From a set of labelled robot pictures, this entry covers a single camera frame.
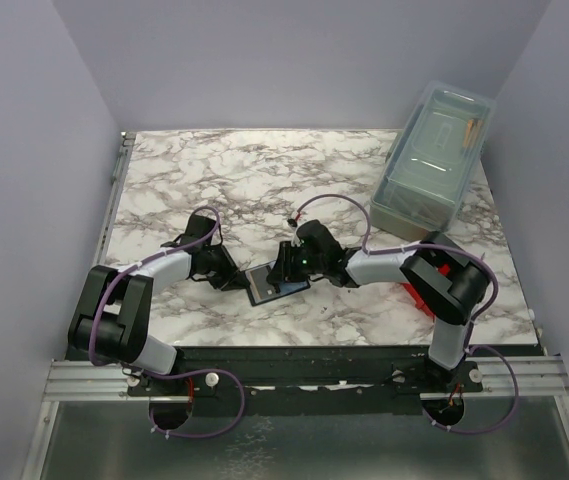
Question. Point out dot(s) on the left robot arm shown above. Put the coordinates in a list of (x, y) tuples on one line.
[(111, 319)]

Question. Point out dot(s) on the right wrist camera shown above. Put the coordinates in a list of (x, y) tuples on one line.
[(317, 239)]

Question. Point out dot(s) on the black leather card holder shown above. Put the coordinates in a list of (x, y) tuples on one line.
[(286, 288)]

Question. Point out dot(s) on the clear plastic storage box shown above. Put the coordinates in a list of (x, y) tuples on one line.
[(431, 163)]

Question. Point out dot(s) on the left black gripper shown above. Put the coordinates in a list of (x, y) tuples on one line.
[(232, 278)]

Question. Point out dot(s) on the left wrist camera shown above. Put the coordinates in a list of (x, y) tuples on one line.
[(199, 231)]

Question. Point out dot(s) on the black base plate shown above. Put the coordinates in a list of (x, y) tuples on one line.
[(230, 382)]

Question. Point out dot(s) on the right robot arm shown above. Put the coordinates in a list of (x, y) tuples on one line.
[(450, 281)]

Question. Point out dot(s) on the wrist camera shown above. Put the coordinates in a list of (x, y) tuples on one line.
[(199, 231), (317, 239)]

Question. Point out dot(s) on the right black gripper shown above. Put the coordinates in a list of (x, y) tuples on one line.
[(284, 271)]

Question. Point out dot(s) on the red plastic bin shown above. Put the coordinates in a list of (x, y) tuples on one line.
[(431, 284)]

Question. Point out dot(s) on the aluminium mounting rail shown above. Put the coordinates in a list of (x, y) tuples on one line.
[(70, 381)]

